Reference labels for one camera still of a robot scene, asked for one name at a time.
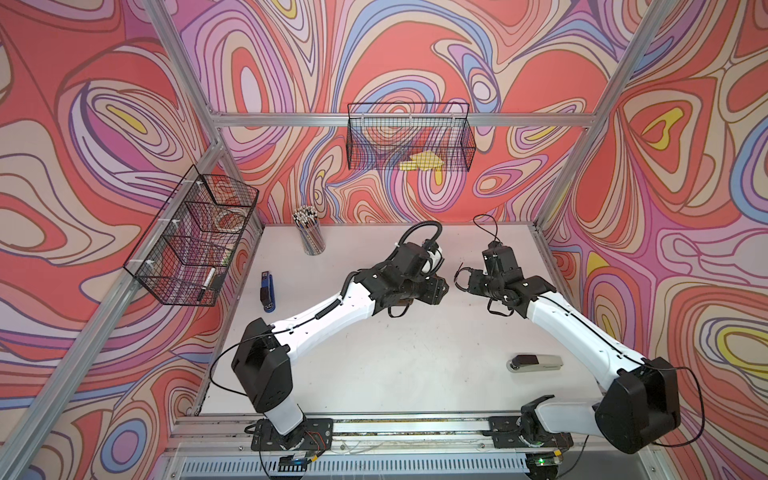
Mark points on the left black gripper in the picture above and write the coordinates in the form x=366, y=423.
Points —
x=435, y=292

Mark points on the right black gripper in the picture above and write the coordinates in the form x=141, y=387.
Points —
x=474, y=283

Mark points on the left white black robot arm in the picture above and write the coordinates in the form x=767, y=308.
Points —
x=262, y=362

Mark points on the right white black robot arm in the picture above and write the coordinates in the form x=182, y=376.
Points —
x=640, y=398

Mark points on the silver black stapler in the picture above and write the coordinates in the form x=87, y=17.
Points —
x=526, y=363

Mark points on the striped pencil cup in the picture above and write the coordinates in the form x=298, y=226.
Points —
x=306, y=219

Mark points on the yellow sticky notes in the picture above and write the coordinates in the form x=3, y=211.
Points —
x=422, y=161

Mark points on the blue stapler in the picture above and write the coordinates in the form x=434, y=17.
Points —
x=267, y=293

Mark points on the tape roll in basket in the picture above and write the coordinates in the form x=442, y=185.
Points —
x=229, y=220

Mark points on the white marker in basket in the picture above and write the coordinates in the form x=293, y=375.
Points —
x=205, y=285

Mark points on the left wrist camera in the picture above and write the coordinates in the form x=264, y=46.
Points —
x=435, y=260

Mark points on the black wire basket back wall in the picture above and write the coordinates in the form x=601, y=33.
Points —
x=381, y=134

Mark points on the black wire basket wall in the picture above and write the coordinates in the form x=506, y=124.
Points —
x=172, y=263
x=381, y=134

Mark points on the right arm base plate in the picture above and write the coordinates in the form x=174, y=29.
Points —
x=516, y=431

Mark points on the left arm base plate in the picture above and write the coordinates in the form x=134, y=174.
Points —
x=312, y=435

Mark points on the black wire basket left wall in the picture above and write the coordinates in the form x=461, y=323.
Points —
x=172, y=263

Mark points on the aluminium mounting rail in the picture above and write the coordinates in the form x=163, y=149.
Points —
x=362, y=433

